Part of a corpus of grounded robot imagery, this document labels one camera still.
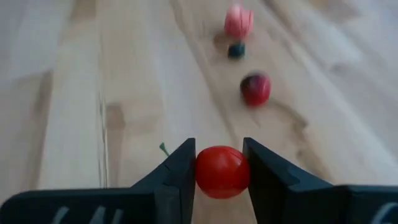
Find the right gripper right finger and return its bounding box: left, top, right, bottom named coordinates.
left=243, top=138, right=398, bottom=224

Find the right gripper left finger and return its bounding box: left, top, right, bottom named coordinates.
left=0, top=138, right=197, bottom=224

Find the dark red toy cherry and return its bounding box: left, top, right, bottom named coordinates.
left=239, top=73, right=272, bottom=107

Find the small dark toy blueberry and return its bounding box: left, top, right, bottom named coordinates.
left=227, top=42, right=246, bottom=59

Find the small pink toy fruit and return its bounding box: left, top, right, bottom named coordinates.
left=223, top=3, right=255, bottom=40

